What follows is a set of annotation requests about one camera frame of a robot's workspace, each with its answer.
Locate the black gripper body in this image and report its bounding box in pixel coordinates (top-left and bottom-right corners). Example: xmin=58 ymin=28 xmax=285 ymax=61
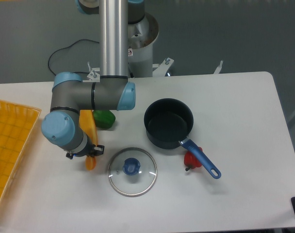
xmin=71 ymin=139 xmax=94 ymax=157

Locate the long orange bread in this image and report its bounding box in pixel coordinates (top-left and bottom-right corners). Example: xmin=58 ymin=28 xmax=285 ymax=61
xmin=79 ymin=110 xmax=98 ymax=170

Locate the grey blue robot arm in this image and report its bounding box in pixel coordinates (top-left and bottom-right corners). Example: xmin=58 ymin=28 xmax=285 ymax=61
xmin=41 ymin=0 xmax=136 ymax=159

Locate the green bell pepper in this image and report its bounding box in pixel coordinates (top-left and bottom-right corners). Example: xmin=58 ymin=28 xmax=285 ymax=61
xmin=93 ymin=110 xmax=115 ymax=129

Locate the glass lid blue knob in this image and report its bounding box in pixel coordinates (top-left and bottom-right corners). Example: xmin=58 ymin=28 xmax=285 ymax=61
xmin=108 ymin=147 xmax=158 ymax=197

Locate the yellow woven basket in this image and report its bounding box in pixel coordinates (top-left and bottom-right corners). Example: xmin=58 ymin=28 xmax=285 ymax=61
xmin=0 ymin=100 xmax=41 ymax=203

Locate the red bell pepper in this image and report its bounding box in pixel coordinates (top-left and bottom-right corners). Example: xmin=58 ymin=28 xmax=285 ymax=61
xmin=183 ymin=151 xmax=202 ymax=171

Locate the dark pot blue handle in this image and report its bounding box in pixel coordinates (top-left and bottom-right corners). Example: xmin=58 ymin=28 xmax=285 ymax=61
xmin=144 ymin=98 xmax=221 ymax=179

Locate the black cable on floor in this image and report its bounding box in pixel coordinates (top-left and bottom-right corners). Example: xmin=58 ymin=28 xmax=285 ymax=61
xmin=48 ymin=39 xmax=101 ymax=81

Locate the white bracket behind table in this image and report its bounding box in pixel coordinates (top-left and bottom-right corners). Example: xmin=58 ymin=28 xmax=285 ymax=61
xmin=214 ymin=60 xmax=223 ymax=74

